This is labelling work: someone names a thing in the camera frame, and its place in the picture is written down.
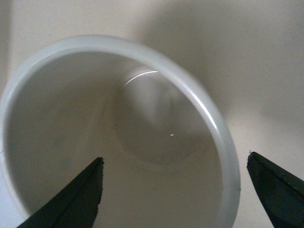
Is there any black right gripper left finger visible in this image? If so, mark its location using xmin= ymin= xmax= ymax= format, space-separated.
xmin=19 ymin=157 xmax=104 ymax=228

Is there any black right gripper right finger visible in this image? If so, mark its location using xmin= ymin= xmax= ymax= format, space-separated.
xmin=247 ymin=152 xmax=304 ymax=228

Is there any cream mug with dark handle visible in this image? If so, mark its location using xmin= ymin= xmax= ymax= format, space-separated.
xmin=0 ymin=36 xmax=240 ymax=228

